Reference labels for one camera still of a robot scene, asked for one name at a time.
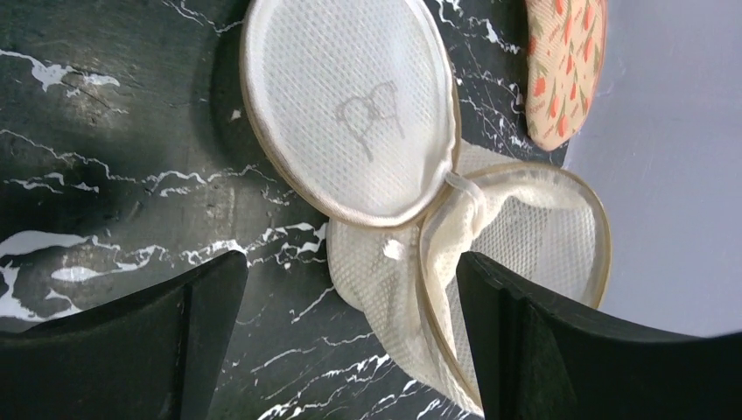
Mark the floral mesh laundry bag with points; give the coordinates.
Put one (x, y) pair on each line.
(566, 50)

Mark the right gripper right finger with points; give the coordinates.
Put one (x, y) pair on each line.
(540, 355)

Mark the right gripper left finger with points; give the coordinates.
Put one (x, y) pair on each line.
(154, 354)

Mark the white mesh laundry bag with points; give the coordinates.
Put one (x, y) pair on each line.
(355, 104)

